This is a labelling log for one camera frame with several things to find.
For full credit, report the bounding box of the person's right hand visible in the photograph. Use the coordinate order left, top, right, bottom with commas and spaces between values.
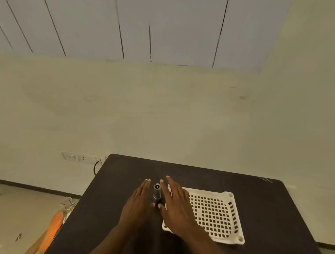
158, 176, 200, 237

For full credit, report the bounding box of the person's left hand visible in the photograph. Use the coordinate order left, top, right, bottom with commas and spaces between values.
118, 179, 155, 231

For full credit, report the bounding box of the person's right forearm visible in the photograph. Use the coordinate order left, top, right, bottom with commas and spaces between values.
180, 227, 228, 254

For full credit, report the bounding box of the person's left forearm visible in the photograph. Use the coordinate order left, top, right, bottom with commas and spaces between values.
89, 226, 136, 254

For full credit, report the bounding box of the silver and black metal cylinder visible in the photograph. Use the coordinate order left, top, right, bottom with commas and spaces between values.
153, 183, 162, 208

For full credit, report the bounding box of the white perforated plastic tray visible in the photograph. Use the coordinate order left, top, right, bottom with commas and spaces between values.
162, 184, 245, 245

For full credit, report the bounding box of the clear plastic bag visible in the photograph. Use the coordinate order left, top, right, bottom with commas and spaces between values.
60, 197, 77, 218

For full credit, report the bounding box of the orange cloth bundle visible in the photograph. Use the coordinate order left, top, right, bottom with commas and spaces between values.
31, 210, 65, 254

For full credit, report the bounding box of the white wall socket strip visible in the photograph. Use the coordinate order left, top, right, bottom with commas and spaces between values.
61, 151, 102, 164

